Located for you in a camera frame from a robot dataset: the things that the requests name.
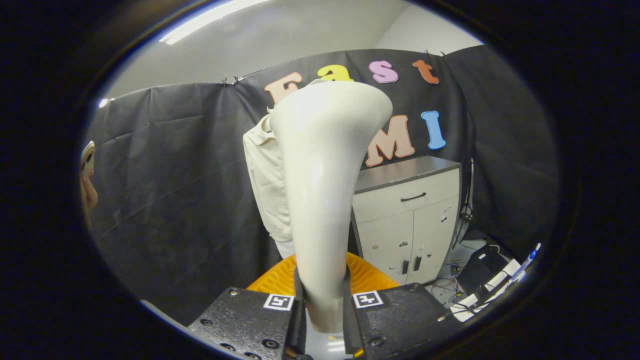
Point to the white ironing pad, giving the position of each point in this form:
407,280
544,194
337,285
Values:
286,249

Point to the black box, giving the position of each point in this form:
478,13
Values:
481,267

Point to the white cabinet with grey top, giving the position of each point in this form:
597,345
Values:
400,200

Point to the blue pen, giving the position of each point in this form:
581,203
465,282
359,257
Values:
527,260

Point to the white paper sheets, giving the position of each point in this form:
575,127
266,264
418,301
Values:
500,280

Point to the cream button-up shirt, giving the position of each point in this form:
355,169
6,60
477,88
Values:
267,180

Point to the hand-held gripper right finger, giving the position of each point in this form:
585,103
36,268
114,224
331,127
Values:
400,320

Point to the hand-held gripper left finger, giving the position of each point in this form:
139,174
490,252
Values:
250,322

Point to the white garment steamer head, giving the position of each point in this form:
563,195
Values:
325,175

